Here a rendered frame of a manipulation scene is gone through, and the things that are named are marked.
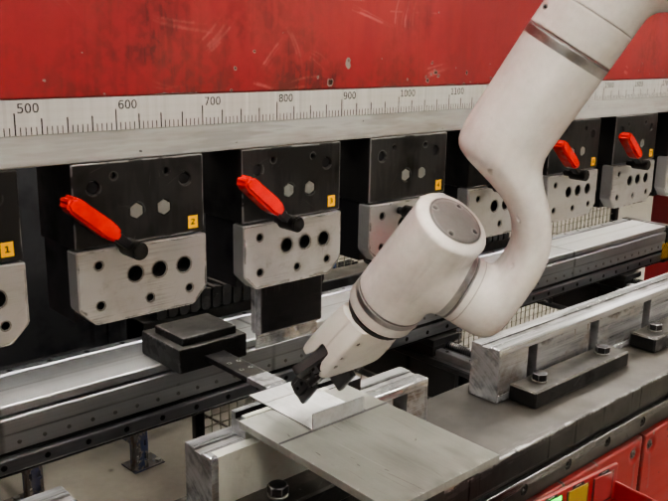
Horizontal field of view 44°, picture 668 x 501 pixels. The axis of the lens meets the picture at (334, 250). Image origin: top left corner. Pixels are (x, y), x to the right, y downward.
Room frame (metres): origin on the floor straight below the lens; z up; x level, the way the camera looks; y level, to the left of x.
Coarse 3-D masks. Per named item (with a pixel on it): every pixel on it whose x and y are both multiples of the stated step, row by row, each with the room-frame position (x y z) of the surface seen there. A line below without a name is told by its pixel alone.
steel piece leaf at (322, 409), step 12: (288, 396) 1.01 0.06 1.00; (312, 396) 1.01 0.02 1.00; (324, 396) 1.01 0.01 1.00; (276, 408) 0.97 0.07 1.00; (288, 408) 0.97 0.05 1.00; (300, 408) 0.97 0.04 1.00; (312, 408) 0.98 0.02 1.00; (324, 408) 0.98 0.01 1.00; (336, 408) 0.94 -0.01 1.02; (348, 408) 0.95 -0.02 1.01; (360, 408) 0.97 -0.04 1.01; (300, 420) 0.94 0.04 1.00; (312, 420) 0.92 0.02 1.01; (324, 420) 0.93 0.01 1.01; (336, 420) 0.94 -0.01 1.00
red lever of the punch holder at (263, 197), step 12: (240, 180) 0.88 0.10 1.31; (252, 180) 0.88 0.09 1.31; (252, 192) 0.88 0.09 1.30; (264, 192) 0.89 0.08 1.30; (264, 204) 0.89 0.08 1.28; (276, 204) 0.90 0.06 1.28; (276, 216) 0.91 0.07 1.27; (288, 216) 0.92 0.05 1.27; (288, 228) 0.92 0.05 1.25; (300, 228) 0.92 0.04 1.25
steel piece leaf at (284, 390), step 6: (288, 384) 1.05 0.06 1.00; (264, 390) 1.03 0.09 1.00; (270, 390) 1.03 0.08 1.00; (276, 390) 1.03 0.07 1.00; (282, 390) 1.03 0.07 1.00; (288, 390) 1.03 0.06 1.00; (252, 396) 1.01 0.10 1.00; (258, 396) 1.01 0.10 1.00; (264, 396) 1.01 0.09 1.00; (270, 396) 1.01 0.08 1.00; (276, 396) 1.01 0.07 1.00; (282, 396) 1.01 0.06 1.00; (264, 402) 0.99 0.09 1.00
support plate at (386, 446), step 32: (256, 416) 0.95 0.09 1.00; (384, 416) 0.96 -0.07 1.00; (288, 448) 0.87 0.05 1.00; (320, 448) 0.87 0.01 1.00; (352, 448) 0.87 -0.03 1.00; (384, 448) 0.87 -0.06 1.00; (416, 448) 0.88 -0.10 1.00; (448, 448) 0.88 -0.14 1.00; (480, 448) 0.88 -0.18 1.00; (352, 480) 0.80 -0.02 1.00; (384, 480) 0.80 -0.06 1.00; (416, 480) 0.80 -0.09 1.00; (448, 480) 0.80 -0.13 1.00
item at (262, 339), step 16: (272, 288) 0.98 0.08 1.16; (288, 288) 1.00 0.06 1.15; (304, 288) 1.02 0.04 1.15; (320, 288) 1.04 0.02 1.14; (256, 304) 0.98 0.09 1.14; (272, 304) 0.98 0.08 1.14; (288, 304) 1.00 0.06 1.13; (304, 304) 1.02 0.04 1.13; (320, 304) 1.04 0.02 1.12; (256, 320) 0.98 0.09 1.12; (272, 320) 0.98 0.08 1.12; (288, 320) 1.00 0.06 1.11; (304, 320) 1.02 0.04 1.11; (256, 336) 0.98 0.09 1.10; (272, 336) 0.99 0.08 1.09; (288, 336) 1.01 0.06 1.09
